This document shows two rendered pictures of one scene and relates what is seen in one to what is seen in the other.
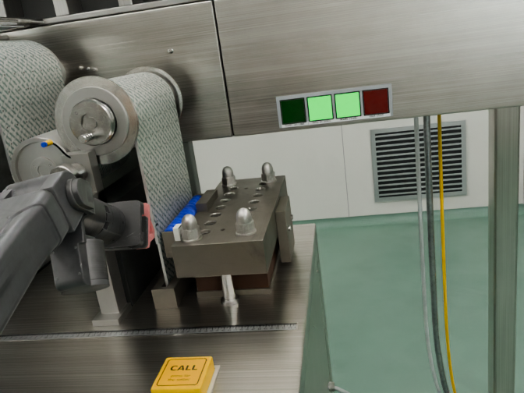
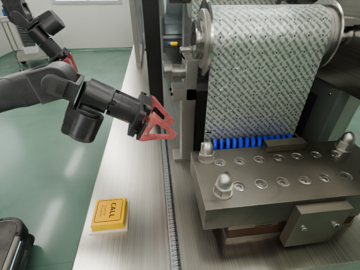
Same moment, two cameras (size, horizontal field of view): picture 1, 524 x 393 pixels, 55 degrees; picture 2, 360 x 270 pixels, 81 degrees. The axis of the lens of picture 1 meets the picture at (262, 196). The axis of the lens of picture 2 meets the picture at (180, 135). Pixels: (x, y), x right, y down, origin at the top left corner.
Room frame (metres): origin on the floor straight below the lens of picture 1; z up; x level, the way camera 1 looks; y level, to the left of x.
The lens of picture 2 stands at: (0.66, -0.19, 1.34)
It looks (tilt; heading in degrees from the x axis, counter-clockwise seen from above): 35 degrees down; 73
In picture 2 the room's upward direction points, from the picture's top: straight up
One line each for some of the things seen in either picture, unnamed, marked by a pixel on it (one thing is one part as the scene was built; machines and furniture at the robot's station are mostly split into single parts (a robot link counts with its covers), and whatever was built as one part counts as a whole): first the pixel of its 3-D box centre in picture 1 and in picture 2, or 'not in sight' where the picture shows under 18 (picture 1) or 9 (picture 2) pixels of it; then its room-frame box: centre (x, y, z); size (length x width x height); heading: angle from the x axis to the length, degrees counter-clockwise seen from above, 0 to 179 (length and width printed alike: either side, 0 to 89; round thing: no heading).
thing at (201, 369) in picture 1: (183, 379); (110, 213); (0.59, 0.14, 0.91); 0.07 x 0.07 x 0.02; 80
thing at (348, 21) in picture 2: not in sight; (339, 19); (1.14, 0.20, 1.28); 0.06 x 0.05 x 0.02; 170
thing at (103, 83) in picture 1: (96, 121); (203, 39); (0.85, 0.26, 1.25); 0.15 x 0.01 x 0.15; 80
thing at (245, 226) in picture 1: (244, 220); (224, 183); (0.81, 0.04, 1.05); 0.04 x 0.04 x 0.04
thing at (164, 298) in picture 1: (185, 264); not in sight; (0.96, 0.18, 0.92); 0.28 x 0.04 x 0.04; 170
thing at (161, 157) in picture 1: (168, 177); (256, 107); (0.95, 0.18, 1.11); 0.23 x 0.01 x 0.18; 170
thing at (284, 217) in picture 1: (286, 228); (314, 225); (0.97, -0.04, 0.96); 0.10 x 0.03 x 0.11; 170
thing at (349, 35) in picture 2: not in sight; (330, 36); (1.13, 0.21, 1.25); 0.07 x 0.04 x 0.04; 170
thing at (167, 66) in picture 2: (64, 176); (167, 69); (0.78, 0.31, 1.18); 0.04 x 0.02 x 0.04; 80
